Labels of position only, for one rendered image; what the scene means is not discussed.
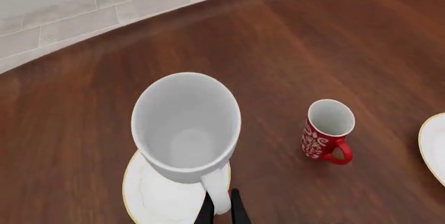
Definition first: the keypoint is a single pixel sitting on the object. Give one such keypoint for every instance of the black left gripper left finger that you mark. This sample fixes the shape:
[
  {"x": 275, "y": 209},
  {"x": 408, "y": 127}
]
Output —
[{"x": 207, "y": 212}]

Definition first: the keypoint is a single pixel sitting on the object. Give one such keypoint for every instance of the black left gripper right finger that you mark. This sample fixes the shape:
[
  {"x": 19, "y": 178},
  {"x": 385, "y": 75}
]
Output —
[{"x": 239, "y": 209}]

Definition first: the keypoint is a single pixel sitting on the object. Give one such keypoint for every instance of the white plate with gold rim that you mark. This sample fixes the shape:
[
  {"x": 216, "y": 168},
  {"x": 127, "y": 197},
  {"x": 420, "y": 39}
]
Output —
[
  {"x": 163, "y": 198},
  {"x": 432, "y": 148}
]

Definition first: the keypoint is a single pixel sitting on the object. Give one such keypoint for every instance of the red mug with white pattern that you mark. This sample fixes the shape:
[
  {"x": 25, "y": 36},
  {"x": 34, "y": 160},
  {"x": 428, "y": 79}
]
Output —
[{"x": 321, "y": 138}]

